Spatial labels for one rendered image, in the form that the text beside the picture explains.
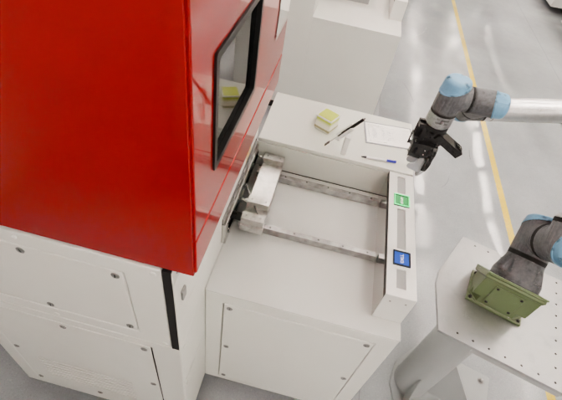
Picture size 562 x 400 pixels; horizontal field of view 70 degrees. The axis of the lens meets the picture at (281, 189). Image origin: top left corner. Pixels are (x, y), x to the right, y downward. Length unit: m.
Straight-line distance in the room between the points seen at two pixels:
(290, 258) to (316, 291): 0.15
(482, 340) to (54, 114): 1.33
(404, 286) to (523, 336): 0.46
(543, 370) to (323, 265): 0.73
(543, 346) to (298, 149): 1.06
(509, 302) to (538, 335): 0.16
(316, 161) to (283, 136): 0.17
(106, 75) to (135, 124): 0.08
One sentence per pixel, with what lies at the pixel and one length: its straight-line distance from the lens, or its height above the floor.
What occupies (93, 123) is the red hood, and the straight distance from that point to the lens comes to 0.66.
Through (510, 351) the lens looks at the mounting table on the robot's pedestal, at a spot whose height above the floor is 0.82.
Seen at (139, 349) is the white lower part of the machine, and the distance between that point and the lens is 1.34.
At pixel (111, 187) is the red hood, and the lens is 0.75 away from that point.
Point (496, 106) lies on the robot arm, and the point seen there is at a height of 1.42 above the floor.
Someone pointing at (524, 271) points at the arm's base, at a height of 1.01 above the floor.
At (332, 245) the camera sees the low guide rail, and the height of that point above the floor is 0.85.
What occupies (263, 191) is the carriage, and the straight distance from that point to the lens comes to 1.51.
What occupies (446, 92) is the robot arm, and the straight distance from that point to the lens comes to 1.23.
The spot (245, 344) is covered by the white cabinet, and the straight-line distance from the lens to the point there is 1.60.
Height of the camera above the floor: 1.97
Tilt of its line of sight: 46 degrees down
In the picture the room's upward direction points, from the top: 11 degrees clockwise
